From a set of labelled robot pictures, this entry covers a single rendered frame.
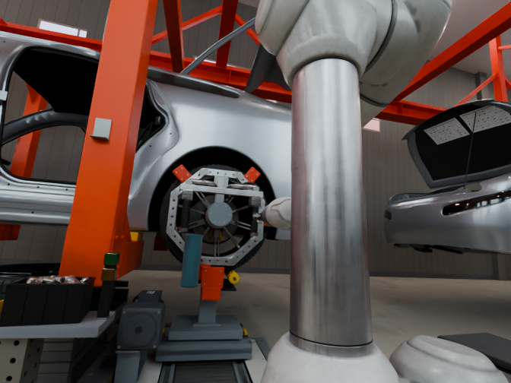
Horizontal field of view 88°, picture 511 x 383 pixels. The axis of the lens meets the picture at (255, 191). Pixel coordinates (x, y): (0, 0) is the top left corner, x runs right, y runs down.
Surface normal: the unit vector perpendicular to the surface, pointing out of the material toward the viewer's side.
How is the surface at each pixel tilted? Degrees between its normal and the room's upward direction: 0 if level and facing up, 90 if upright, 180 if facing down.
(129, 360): 90
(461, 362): 42
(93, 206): 90
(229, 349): 90
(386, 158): 90
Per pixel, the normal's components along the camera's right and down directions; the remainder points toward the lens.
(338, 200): -0.03, -0.23
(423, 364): -0.54, -0.80
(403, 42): 0.24, 0.64
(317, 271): -0.47, -0.22
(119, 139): 0.22, -0.16
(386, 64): 0.19, 0.84
